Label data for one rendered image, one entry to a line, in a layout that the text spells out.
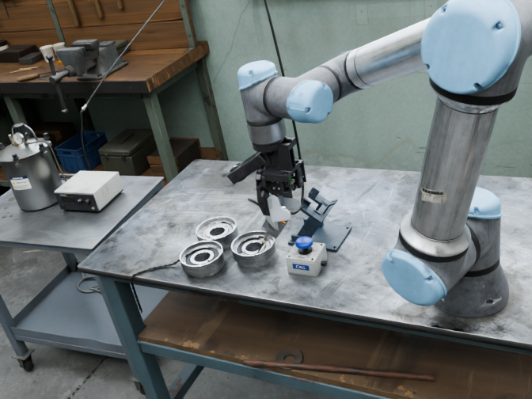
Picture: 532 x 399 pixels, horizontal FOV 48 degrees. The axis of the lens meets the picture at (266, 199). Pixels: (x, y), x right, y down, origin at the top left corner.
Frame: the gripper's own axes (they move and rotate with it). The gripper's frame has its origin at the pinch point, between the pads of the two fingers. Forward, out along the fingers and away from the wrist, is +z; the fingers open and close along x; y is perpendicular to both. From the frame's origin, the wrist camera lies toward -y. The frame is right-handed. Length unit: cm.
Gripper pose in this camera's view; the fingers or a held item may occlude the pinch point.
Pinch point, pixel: (276, 221)
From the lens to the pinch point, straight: 132.2
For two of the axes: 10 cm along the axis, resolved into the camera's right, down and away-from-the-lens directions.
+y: 8.7, 1.0, -4.8
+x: 4.6, -5.0, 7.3
